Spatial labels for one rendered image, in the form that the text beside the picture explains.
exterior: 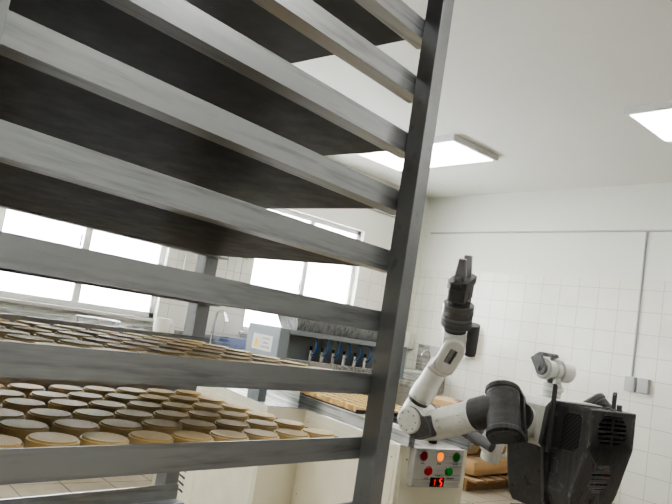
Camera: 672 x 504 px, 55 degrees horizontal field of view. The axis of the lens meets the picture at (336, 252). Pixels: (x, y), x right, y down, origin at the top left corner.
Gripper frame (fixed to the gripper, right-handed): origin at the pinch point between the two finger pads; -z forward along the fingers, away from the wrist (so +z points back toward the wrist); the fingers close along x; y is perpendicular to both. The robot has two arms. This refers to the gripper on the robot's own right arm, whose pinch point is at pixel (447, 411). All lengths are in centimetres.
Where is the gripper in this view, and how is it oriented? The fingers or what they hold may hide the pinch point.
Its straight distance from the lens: 246.9
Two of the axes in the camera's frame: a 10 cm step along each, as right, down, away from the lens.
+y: 5.6, 5.8, 5.9
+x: -6.1, 7.7, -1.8
